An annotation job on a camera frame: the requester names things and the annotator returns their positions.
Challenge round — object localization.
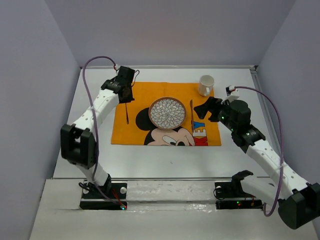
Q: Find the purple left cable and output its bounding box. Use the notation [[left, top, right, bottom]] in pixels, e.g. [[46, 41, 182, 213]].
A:
[[83, 56, 125, 210]]

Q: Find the patterned ceramic plate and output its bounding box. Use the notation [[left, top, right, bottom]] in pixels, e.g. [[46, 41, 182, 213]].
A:
[[148, 96, 187, 130]]

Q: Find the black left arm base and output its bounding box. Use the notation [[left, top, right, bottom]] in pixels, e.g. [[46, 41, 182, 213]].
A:
[[78, 180, 128, 211]]

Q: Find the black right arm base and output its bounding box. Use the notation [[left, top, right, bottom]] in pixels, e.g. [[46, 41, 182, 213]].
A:
[[213, 170, 263, 210]]

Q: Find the copper knife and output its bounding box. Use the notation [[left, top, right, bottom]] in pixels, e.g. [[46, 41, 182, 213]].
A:
[[189, 99, 194, 135]]

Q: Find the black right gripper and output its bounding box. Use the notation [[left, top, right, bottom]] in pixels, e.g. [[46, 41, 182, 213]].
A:
[[193, 96, 237, 132]]

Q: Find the copper fork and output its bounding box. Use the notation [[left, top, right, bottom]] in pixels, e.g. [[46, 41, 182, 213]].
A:
[[125, 103, 130, 125]]

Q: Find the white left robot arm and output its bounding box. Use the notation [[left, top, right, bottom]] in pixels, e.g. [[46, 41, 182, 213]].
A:
[[60, 66, 136, 198]]

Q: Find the white ceramic mug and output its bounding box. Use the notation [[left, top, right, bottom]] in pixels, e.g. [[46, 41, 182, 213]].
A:
[[198, 75, 215, 97]]

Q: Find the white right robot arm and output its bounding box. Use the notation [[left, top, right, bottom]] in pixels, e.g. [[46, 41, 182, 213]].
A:
[[193, 97, 320, 230]]

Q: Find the orange cartoon cloth placemat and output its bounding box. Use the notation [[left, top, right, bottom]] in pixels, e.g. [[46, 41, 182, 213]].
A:
[[111, 82, 222, 147]]

